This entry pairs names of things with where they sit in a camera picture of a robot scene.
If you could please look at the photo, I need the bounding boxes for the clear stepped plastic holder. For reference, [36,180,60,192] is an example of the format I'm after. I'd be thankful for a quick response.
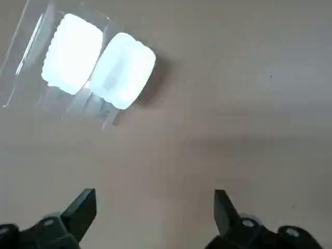
[0,0,124,132]

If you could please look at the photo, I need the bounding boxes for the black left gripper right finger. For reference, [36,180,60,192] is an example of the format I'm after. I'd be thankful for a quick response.
[204,189,326,249]

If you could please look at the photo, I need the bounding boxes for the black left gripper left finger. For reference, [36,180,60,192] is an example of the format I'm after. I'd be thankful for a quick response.
[0,188,98,249]

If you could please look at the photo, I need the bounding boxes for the white paper box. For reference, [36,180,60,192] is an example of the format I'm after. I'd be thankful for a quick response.
[40,12,104,95]
[89,32,157,110]

